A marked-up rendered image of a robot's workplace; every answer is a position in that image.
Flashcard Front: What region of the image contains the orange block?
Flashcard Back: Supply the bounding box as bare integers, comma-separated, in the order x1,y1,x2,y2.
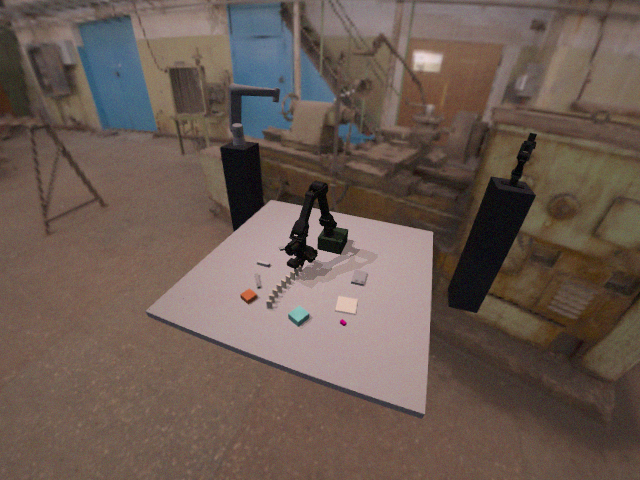
240,289,258,304

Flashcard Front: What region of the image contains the teal box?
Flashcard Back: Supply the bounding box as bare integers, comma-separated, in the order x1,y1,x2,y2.
288,306,309,327

